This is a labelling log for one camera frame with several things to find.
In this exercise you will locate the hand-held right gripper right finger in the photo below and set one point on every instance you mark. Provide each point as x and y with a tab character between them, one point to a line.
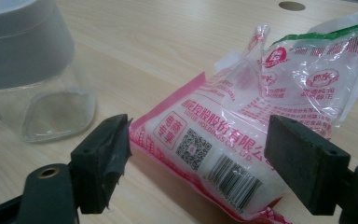
304	165

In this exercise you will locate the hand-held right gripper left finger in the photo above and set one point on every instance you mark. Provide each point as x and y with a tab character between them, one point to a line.
99	161

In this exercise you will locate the clear plastic bag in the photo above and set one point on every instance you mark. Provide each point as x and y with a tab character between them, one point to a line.
217	133

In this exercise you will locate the glass jar with grey lid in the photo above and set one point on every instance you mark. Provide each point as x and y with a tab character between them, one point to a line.
28	46

